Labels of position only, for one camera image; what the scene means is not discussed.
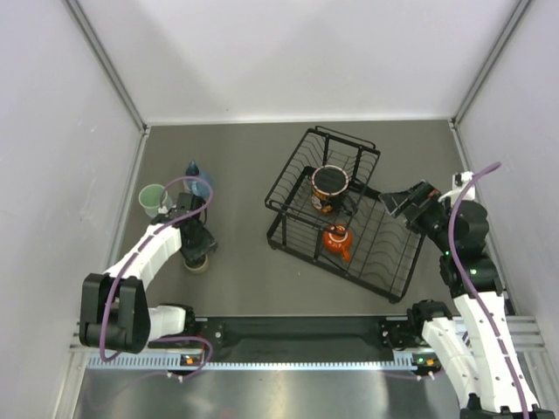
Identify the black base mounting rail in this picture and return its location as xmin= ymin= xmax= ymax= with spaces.
xmin=70 ymin=316 xmax=440 ymax=372

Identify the beige ceramic mug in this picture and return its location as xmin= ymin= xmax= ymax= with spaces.
xmin=183 ymin=255 xmax=210 ymax=274

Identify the black patterned mug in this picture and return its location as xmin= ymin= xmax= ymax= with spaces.
xmin=311 ymin=164 xmax=349 ymax=214

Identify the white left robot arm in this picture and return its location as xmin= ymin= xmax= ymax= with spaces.
xmin=79 ymin=193 xmax=217 ymax=354

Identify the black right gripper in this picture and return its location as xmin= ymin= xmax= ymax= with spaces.
xmin=379 ymin=180 xmax=456 ymax=253

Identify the green plastic cup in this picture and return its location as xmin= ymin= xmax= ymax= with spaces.
xmin=138 ymin=184 xmax=172 ymax=218

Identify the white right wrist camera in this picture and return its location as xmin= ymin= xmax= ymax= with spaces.
xmin=438 ymin=171 xmax=473 ymax=207

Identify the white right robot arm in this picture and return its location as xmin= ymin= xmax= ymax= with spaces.
xmin=379 ymin=181 xmax=556 ymax=418

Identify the orange patterned teapot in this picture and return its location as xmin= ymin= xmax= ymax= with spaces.
xmin=322 ymin=223 xmax=353 ymax=263

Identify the blue ceramic mug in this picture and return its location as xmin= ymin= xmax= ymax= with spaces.
xmin=183 ymin=161 xmax=214 ymax=200

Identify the black wire dish rack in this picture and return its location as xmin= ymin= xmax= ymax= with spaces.
xmin=265 ymin=126 xmax=424 ymax=304

